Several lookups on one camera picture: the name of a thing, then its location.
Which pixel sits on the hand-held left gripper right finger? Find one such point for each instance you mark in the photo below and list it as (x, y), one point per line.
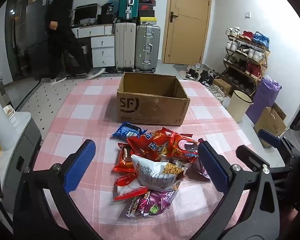
(212, 167)

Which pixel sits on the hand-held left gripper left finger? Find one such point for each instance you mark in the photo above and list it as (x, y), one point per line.
(80, 166)

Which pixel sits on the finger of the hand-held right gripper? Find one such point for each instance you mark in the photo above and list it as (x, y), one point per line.
(269, 137)
(247, 155)

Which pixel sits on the purple snack packet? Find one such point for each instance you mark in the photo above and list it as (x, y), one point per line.
(198, 171)

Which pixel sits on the small red cookie packet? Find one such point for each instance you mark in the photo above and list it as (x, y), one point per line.
(123, 158)

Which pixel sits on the white red snack packet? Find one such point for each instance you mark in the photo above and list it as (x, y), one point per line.
(126, 187)

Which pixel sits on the blue cookie packet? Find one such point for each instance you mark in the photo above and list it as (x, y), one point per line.
(127, 130)

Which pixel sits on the red yellow snack bag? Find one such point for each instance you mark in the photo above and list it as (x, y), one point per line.
(142, 146)

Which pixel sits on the purple candy packet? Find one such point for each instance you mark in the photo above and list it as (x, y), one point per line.
(150, 202)

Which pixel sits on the large printed cardboard box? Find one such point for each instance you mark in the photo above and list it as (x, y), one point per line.
(150, 110)

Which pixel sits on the open brown cardboard box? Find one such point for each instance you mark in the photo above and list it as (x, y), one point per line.
(270, 123)

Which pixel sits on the purple paper bag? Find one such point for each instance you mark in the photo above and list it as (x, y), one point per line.
(263, 100)

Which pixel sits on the white waste bin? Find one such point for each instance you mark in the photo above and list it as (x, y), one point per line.
(238, 105)

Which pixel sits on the pink checked tablecloth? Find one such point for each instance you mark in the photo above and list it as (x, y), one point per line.
(90, 120)

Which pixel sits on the grey side cabinet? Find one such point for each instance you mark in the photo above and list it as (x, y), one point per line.
(22, 145)

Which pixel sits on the small closed cardboard box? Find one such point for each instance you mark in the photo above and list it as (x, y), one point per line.
(221, 86)

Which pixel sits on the wooden shoe rack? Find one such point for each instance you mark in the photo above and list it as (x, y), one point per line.
(265, 65)

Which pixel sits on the dotted white rug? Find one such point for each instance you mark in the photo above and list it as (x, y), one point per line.
(52, 90)

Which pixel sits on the pile of dark shoes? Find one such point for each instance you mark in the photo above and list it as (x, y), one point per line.
(205, 77)

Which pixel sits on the white food bowl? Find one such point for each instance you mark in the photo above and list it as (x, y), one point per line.
(10, 113)

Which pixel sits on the white kettle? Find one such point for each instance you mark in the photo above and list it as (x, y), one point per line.
(1, 125)

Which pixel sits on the white drawer cabinet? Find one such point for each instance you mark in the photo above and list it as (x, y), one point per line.
(102, 52)

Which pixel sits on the white suitcase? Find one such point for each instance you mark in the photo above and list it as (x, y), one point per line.
(125, 45)

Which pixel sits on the silver suitcase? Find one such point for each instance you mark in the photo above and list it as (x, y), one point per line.
(147, 47)

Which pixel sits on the dark glass cabinet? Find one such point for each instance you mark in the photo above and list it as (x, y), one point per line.
(16, 42)

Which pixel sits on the tan wooden door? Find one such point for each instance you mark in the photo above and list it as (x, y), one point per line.
(187, 22)

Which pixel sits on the grey refrigerator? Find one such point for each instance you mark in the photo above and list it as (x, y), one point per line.
(36, 30)

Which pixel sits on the black round box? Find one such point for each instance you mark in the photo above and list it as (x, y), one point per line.
(106, 19)

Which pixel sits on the rounded framed mirror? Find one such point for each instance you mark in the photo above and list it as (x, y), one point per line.
(87, 13)

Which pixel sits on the black printed bag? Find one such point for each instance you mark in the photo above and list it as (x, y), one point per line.
(108, 8)

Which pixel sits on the teal suitcase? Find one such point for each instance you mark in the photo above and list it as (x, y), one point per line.
(128, 2)

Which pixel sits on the red black shoe box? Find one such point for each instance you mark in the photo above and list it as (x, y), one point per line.
(146, 8)

